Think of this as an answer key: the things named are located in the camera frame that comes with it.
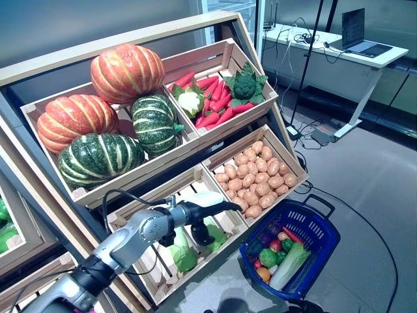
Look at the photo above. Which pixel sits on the dark left robot hand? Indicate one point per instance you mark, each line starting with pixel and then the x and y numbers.
pixel 197 212

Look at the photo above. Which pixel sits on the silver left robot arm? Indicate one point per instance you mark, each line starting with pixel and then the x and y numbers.
pixel 146 228

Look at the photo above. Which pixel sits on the blue plastic shopping basket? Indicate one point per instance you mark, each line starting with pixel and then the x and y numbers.
pixel 321 247

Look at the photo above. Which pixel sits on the green leafy lettuce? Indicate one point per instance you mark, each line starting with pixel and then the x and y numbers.
pixel 216 236

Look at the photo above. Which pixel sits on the brown potato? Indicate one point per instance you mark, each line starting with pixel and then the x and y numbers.
pixel 261 164
pixel 290 180
pixel 248 180
pixel 240 202
pixel 261 177
pixel 234 184
pixel 266 152
pixel 242 171
pixel 253 212
pixel 230 171
pixel 222 177
pixel 273 167
pixel 250 155
pixel 281 189
pixel 276 181
pixel 241 159
pixel 283 169
pixel 252 168
pixel 251 198
pixel 262 189
pixel 266 201
pixel 257 147

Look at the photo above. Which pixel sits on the green napa cabbage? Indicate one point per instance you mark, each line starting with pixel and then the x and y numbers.
pixel 184 257

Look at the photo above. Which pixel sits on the wooden cabbage crate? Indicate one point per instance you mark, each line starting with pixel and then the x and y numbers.
pixel 163 283

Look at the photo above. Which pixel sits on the large green bell pepper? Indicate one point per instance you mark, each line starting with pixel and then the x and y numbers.
pixel 268 257

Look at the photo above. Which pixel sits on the red tomato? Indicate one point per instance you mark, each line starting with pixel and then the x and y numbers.
pixel 275 246

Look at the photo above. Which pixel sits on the orange fruit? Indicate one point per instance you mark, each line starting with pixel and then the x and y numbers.
pixel 263 274

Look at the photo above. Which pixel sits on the large wooden pumpkin crate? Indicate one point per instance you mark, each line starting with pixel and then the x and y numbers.
pixel 107 189

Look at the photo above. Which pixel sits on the small green bell pepper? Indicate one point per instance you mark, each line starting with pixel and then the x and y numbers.
pixel 287 245

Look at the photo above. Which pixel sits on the round green striped pumpkin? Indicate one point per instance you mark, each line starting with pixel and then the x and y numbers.
pixel 154 124

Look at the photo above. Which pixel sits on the carrot with green top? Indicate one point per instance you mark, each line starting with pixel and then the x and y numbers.
pixel 293 235

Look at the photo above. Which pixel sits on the long napa cabbage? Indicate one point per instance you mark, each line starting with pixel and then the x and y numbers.
pixel 290 265

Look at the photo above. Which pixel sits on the white cauliflower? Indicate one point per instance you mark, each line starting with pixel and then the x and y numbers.
pixel 190 101

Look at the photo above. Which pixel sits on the wooden potato crate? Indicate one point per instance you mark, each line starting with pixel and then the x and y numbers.
pixel 301 172

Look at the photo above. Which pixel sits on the flat green striped pumpkin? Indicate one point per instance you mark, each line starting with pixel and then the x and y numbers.
pixel 97 159

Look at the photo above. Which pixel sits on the black power brick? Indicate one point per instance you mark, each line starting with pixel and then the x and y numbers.
pixel 293 133

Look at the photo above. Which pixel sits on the green broccoli with leaves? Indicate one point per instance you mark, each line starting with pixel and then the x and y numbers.
pixel 244 86

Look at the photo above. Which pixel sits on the black robot body part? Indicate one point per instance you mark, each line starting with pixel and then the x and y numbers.
pixel 307 307

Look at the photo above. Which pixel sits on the grey power strip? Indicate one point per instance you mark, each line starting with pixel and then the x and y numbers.
pixel 323 134

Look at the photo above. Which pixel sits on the wooden display shelf stand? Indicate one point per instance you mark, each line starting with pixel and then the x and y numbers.
pixel 49 208

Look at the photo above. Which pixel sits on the large orange striped pumpkin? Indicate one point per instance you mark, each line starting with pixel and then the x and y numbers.
pixel 127 73

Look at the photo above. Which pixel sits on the wooden carrot crate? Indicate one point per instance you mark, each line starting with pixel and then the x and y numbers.
pixel 208 55

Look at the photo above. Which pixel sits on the low wooden crate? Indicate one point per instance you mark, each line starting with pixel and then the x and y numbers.
pixel 49 270

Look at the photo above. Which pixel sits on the wooden green pepper crate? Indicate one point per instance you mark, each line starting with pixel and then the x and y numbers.
pixel 31 228

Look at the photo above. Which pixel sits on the black tripod pole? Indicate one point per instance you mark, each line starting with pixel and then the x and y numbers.
pixel 307 58

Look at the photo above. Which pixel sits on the black router with antennas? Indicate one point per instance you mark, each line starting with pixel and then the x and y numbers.
pixel 269 26

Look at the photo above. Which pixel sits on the white office desk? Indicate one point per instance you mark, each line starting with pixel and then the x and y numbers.
pixel 358 55

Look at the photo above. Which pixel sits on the open grey laptop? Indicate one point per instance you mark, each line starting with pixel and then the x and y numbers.
pixel 355 29

